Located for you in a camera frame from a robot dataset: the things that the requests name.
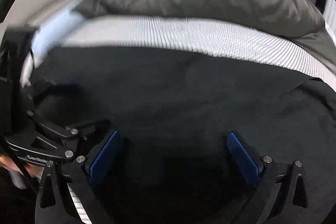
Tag person's left hand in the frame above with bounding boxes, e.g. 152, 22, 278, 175
0, 156, 25, 174

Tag light blue pillow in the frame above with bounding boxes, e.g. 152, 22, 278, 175
31, 2, 87, 64

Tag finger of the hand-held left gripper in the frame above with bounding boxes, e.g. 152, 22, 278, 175
5, 110, 111, 167

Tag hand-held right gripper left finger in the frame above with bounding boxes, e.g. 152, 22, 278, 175
35, 130, 122, 224

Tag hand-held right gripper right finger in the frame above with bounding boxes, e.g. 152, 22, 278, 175
227, 130, 309, 224

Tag black pants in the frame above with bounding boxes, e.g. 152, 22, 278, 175
26, 47, 336, 224

